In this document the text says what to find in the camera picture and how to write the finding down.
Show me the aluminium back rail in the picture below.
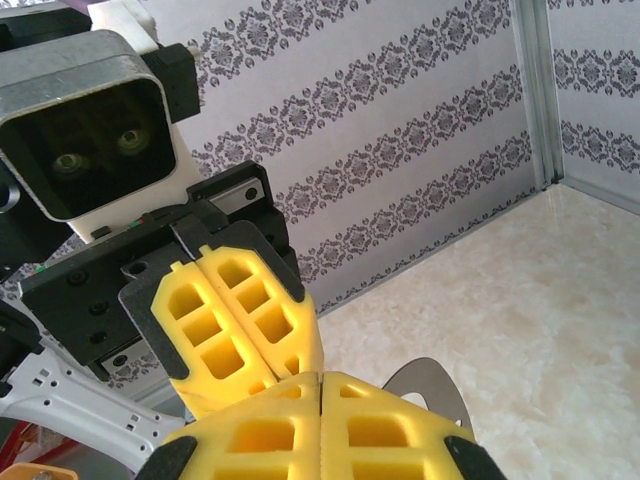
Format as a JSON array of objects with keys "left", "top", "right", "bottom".
[{"left": 547, "top": 174, "right": 640, "bottom": 217}]

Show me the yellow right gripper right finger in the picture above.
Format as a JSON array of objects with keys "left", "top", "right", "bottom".
[{"left": 319, "top": 372, "right": 506, "bottom": 480}]

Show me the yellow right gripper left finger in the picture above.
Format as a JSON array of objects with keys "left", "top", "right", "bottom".
[{"left": 142, "top": 372, "right": 321, "bottom": 480}]

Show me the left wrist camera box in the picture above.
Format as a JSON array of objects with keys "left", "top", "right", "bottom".
[{"left": 0, "top": 0, "right": 204, "bottom": 245}]

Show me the left aluminium frame post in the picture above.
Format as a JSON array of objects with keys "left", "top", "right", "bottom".
[{"left": 512, "top": 0, "right": 567, "bottom": 195}]

